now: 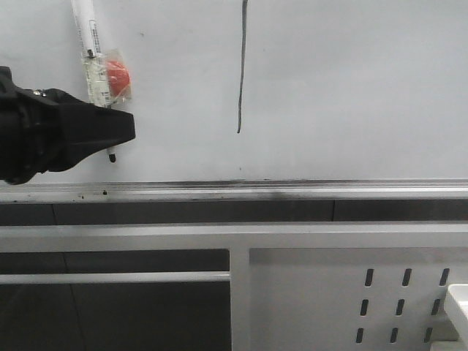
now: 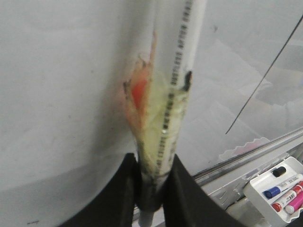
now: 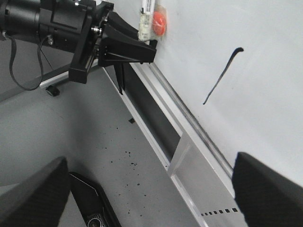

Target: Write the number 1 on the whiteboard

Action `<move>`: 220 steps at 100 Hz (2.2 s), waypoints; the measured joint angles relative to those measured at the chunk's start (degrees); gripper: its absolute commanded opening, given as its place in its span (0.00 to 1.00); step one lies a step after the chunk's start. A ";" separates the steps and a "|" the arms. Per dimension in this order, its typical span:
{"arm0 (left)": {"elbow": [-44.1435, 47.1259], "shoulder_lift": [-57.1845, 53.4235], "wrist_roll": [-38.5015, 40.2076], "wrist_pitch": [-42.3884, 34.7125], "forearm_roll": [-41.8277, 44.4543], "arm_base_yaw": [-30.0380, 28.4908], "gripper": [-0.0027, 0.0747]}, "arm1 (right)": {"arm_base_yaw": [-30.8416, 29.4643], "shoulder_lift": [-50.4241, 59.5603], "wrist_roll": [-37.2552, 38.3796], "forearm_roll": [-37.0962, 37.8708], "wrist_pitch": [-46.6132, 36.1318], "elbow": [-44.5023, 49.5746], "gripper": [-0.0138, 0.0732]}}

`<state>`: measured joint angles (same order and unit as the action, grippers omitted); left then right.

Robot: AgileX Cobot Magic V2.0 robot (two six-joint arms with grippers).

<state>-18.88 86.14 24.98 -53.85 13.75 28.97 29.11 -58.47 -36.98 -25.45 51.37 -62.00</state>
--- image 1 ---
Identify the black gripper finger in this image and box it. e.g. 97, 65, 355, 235
44, 88, 136, 172

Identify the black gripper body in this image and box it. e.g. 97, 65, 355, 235
1, 66, 61, 185

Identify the red round magnet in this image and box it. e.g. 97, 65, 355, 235
105, 49, 132, 104

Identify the white black whiteboard marker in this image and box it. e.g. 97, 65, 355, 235
69, 0, 118, 164

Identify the white whiteboard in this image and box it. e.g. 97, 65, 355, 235
0, 0, 468, 184

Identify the white perforated metal rack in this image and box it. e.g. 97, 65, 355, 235
1, 223, 467, 350

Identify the white plastic marker tray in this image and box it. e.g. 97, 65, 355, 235
444, 284, 468, 350

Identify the aluminium whiteboard tray rail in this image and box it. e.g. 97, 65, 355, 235
1, 179, 467, 204

